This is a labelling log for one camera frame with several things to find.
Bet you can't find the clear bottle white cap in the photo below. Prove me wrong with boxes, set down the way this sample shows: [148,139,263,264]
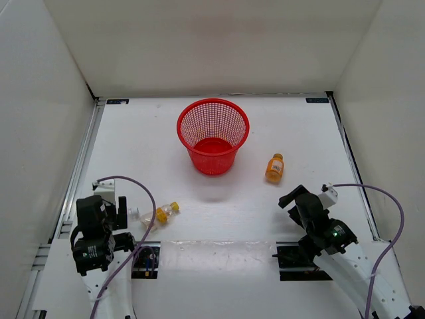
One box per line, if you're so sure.
[127,207,140,221]

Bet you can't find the orange plastic bottle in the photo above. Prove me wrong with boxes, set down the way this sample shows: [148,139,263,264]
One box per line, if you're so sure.
[265,154,285,183]

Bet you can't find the clear bottle yellow caps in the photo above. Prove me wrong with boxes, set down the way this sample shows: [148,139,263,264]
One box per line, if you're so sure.
[139,202,179,231]

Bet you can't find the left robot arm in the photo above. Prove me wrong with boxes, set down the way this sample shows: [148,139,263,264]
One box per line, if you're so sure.
[70,195,139,318]

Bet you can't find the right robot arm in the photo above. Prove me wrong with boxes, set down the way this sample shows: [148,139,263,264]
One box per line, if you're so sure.
[278,185,424,318]

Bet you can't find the red mesh plastic bin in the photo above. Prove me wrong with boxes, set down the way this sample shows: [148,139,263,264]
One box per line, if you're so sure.
[177,98,250,175]

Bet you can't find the left corner label sticker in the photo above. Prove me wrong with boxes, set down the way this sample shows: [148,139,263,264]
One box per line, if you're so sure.
[106,99,129,105]

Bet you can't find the corner label sticker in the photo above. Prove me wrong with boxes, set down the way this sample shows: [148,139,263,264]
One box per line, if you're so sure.
[305,98,329,104]
[106,99,129,105]

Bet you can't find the right corner label sticker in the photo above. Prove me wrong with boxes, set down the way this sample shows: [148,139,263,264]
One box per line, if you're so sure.
[305,98,329,104]

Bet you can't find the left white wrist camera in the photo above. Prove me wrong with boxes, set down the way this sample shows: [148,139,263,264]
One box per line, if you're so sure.
[92,179,116,205]

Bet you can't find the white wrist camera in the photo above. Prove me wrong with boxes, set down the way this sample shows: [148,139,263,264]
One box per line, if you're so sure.
[318,184,338,209]
[92,179,116,205]

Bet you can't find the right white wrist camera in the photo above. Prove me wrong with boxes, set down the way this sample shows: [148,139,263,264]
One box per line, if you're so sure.
[318,184,338,209]

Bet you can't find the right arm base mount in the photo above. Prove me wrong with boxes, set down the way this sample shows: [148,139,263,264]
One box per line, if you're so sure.
[272,242,332,282]

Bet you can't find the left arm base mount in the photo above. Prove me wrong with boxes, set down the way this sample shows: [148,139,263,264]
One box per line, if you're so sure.
[131,242,161,279]

